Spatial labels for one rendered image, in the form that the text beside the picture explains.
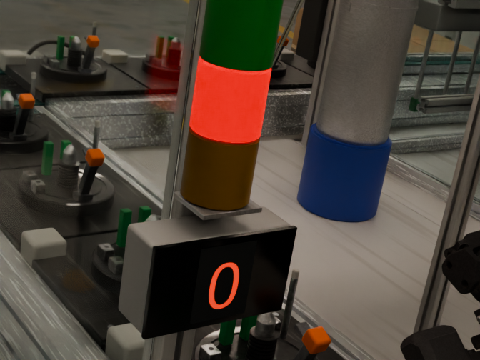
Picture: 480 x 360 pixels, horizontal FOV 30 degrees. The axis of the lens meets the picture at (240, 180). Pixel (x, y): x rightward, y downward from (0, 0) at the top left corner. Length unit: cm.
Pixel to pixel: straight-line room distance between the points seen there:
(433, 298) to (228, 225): 42
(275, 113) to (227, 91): 148
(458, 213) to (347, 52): 68
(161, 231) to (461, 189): 43
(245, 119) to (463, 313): 91
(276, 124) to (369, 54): 54
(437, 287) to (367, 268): 51
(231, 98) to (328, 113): 106
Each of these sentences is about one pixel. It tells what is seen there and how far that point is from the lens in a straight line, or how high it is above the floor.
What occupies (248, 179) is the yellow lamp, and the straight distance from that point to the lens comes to 62.
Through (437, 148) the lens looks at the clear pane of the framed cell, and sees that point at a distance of 191.
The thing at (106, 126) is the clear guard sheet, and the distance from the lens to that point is 61.
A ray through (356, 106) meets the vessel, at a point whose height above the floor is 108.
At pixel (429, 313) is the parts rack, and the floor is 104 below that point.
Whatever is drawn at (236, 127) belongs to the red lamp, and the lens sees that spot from 60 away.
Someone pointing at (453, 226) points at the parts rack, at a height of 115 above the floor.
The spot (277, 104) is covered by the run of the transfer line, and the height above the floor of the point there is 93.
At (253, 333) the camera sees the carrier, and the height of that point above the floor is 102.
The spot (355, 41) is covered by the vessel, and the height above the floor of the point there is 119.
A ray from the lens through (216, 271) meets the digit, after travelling 63.
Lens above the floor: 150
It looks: 21 degrees down
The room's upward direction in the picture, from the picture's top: 9 degrees clockwise
